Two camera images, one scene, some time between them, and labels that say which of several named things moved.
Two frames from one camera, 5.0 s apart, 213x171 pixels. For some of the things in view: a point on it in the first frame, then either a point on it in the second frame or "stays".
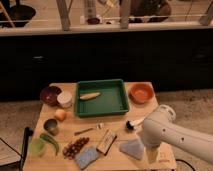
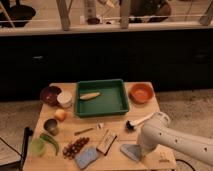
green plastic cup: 37,146 stays
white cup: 64,98 stays
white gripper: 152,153 → 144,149
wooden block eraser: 106,142 stays
